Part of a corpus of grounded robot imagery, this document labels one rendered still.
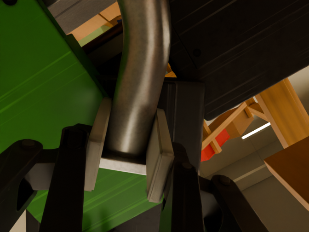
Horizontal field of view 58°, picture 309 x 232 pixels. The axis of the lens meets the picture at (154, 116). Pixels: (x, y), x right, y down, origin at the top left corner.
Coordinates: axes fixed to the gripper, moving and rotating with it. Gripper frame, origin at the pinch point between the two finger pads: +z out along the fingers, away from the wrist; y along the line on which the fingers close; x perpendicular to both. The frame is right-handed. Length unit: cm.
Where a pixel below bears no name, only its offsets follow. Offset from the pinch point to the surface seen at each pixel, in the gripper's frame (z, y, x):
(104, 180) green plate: 4.4, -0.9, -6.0
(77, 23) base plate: 72, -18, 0
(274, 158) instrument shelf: 47, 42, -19
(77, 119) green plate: 4.4, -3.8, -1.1
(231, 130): 352, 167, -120
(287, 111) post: 70, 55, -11
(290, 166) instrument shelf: 39, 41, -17
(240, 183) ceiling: 587, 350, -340
